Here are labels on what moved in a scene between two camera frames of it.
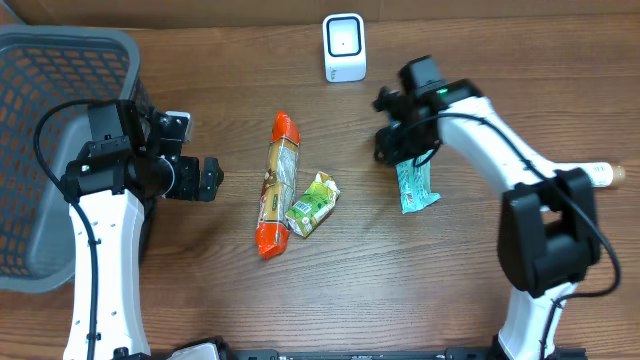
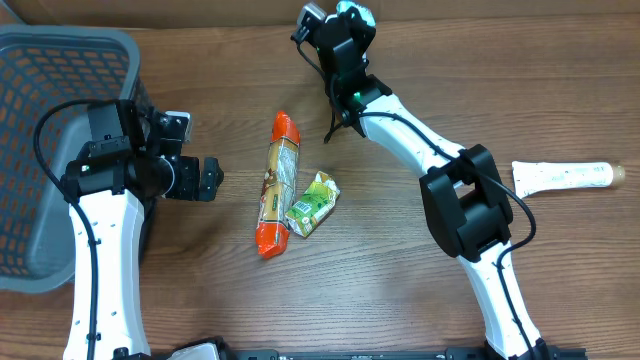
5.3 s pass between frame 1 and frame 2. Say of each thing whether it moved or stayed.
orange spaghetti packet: stayed
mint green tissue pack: moved
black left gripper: stayed
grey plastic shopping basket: stayed
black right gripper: moved
